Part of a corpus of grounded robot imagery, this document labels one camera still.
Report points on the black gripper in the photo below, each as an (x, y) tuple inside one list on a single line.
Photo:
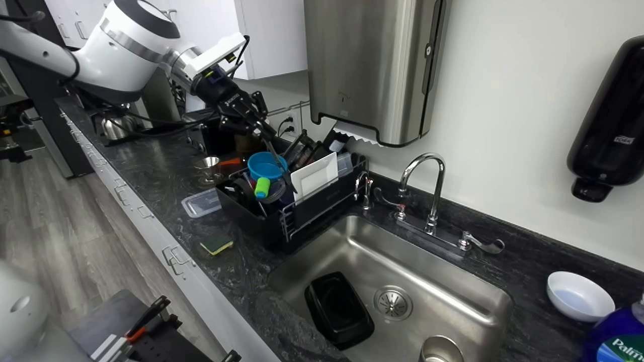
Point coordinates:
[(233, 107)]

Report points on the knife with green blue handle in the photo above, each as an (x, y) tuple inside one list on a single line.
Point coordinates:
[(261, 187)]

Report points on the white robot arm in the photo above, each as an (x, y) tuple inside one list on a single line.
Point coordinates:
[(131, 41)]

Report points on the white plate in rack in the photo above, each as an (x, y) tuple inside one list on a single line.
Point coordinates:
[(314, 178)]

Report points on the black dish rack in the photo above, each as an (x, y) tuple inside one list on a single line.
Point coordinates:
[(285, 219)]

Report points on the chrome sink faucet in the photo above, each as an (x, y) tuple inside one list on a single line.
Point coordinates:
[(423, 219)]

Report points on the stainless steel sink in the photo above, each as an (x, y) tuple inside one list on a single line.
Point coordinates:
[(423, 306)]

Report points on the blue dish soap bottle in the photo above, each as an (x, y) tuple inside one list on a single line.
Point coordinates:
[(617, 336)]

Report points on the small steel funnel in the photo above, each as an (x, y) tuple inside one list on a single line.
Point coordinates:
[(208, 170)]

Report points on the blue plastic cup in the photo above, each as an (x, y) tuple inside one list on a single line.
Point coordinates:
[(266, 164)]

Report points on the clear plastic container lid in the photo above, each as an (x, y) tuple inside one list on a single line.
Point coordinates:
[(202, 203)]

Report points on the steel kettle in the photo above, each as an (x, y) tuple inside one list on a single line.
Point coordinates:
[(115, 127)]

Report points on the green scouring sponge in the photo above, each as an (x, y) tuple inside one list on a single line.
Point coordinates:
[(215, 244)]

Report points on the steel paper towel dispenser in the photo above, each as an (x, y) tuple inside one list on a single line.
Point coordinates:
[(372, 64)]

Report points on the black plastic tray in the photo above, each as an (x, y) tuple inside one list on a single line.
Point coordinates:
[(336, 311)]

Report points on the black tool tray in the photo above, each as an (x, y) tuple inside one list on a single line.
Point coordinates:
[(127, 331)]

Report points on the black soap dispenser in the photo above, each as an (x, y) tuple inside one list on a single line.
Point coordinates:
[(608, 150)]

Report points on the white small bowl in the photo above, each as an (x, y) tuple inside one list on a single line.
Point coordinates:
[(577, 296)]

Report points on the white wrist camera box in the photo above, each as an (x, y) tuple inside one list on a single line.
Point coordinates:
[(225, 53)]

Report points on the orange handled utensil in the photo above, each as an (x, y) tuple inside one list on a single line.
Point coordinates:
[(229, 164)]

